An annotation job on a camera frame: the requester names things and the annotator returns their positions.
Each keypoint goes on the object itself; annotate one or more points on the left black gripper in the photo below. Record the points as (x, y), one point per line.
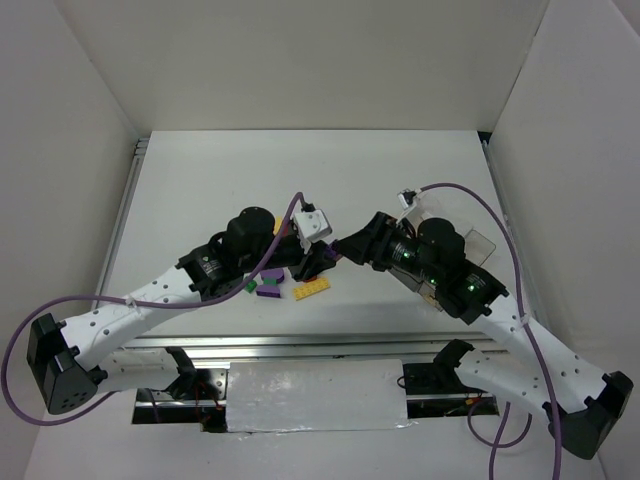
(310, 260)

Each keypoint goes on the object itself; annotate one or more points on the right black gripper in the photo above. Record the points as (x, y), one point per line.
(376, 240)

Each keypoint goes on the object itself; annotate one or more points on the purple round lego piece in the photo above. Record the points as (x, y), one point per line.
(273, 276)

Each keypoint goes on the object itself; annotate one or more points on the purple arch lego piece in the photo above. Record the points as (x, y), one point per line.
(268, 290)

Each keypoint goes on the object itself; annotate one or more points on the small purple lego brick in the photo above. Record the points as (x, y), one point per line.
(332, 251)

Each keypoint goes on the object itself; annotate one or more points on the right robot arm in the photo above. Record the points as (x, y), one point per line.
(562, 386)

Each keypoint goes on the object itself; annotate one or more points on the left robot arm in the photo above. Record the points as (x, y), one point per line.
(73, 360)

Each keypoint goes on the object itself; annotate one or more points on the yellow small lego brick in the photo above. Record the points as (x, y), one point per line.
(277, 225)

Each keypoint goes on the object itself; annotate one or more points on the yellow long lego plate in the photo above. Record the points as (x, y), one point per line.
(310, 288)

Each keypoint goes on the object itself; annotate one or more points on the green square lego brick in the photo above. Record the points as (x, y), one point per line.
(251, 286)

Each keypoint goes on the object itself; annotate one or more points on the clear compartment container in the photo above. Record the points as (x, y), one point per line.
(449, 241)

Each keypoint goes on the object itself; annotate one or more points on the foil covered panel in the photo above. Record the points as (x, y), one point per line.
(301, 396)

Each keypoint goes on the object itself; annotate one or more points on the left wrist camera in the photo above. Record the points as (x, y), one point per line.
(312, 226)

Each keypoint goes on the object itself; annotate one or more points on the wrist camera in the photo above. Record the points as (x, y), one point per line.
(312, 226)
(407, 198)

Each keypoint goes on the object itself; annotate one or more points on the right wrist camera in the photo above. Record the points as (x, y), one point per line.
(407, 198)

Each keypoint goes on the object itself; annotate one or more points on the aluminium frame rail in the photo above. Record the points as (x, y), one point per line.
(205, 350)

